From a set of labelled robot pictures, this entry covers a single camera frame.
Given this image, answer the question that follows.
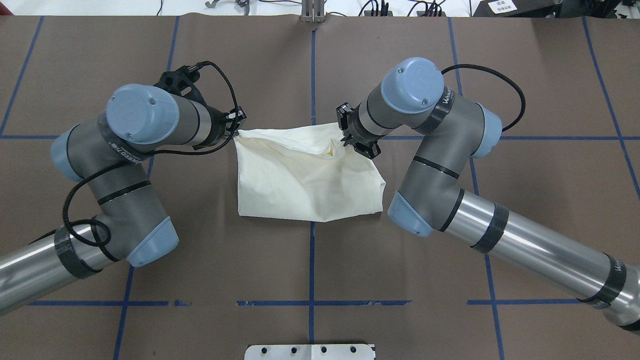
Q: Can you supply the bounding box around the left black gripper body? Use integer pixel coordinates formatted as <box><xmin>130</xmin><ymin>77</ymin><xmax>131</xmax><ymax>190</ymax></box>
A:
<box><xmin>202</xmin><ymin>107</ymin><xmax>230</xmax><ymax>148</ymax></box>

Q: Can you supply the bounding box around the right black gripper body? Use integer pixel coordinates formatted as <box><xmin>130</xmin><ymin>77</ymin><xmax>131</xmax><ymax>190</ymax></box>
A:
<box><xmin>345</xmin><ymin>112</ymin><xmax>381</xmax><ymax>160</ymax></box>

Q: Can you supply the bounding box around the cream long sleeve printed shirt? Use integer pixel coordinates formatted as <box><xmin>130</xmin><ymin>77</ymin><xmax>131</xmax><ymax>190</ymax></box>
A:
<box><xmin>234</xmin><ymin>123</ymin><xmax>386</xmax><ymax>223</ymax></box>

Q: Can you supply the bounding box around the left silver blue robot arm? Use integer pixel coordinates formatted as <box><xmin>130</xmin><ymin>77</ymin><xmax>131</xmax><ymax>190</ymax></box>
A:
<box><xmin>1</xmin><ymin>84</ymin><xmax>246</xmax><ymax>315</ymax></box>

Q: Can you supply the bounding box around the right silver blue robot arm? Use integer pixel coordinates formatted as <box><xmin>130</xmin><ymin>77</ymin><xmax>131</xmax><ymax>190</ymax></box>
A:
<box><xmin>335</xmin><ymin>57</ymin><xmax>640</xmax><ymax>334</ymax></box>

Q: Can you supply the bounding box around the black power adapter with label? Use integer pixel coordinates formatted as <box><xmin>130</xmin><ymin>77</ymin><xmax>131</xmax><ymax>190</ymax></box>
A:
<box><xmin>471</xmin><ymin>0</ymin><xmax>562</xmax><ymax>18</ymax></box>

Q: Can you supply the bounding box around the white central column with base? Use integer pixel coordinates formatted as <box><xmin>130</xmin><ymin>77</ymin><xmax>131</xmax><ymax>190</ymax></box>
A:
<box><xmin>244</xmin><ymin>343</ymin><xmax>377</xmax><ymax>360</ymax></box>

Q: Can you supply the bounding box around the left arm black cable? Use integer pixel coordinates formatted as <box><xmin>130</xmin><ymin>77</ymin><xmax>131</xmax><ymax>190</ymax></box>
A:
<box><xmin>62</xmin><ymin>61</ymin><xmax>241</xmax><ymax>248</ymax></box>

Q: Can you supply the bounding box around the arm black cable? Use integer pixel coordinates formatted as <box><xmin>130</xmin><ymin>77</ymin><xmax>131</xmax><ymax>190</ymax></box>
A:
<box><xmin>442</xmin><ymin>64</ymin><xmax>527</xmax><ymax>133</ymax></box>
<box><xmin>62</xmin><ymin>61</ymin><xmax>241</xmax><ymax>248</ymax></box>

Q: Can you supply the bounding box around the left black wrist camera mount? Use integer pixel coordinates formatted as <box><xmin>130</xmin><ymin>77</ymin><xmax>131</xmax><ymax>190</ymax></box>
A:
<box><xmin>153</xmin><ymin>65</ymin><xmax>207</xmax><ymax>105</ymax></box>

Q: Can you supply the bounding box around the aluminium frame post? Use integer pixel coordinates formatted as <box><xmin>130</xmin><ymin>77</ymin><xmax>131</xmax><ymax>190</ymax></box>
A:
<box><xmin>299</xmin><ymin>0</ymin><xmax>326</xmax><ymax>23</ymax></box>

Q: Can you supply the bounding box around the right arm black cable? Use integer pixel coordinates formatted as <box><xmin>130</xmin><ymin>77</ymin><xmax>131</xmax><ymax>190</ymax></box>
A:
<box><xmin>442</xmin><ymin>64</ymin><xmax>527</xmax><ymax>133</ymax></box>

